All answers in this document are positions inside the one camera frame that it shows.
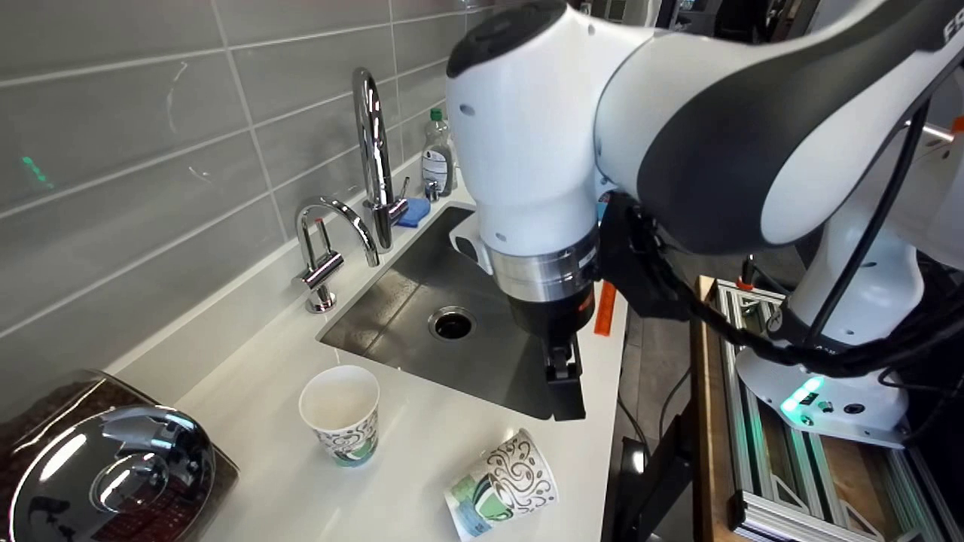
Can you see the blue sponge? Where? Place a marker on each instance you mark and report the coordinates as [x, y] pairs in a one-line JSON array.
[[412, 211]]

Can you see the clear bottle green cap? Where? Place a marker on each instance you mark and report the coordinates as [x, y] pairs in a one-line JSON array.
[[438, 169]]

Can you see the tall chrome faucet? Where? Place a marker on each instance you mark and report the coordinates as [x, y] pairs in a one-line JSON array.
[[377, 162]]

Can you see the black sink drain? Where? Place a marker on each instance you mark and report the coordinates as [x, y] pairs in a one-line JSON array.
[[454, 325]]

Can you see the shiny glass pan lid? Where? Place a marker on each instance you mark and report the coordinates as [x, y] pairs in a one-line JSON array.
[[109, 484]]

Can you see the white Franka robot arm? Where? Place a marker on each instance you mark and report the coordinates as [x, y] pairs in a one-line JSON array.
[[544, 130]]

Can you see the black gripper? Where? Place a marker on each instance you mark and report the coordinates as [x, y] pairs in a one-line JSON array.
[[559, 320]]

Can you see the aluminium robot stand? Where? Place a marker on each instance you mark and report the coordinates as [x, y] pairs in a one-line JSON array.
[[763, 471]]

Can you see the small chrome faucet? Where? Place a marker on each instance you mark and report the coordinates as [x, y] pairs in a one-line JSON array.
[[319, 273]]

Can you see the printed paper coffee cup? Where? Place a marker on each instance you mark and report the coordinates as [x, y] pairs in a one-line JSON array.
[[500, 487], [347, 442]]

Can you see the stainless steel sink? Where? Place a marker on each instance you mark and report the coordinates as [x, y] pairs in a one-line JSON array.
[[402, 313]]

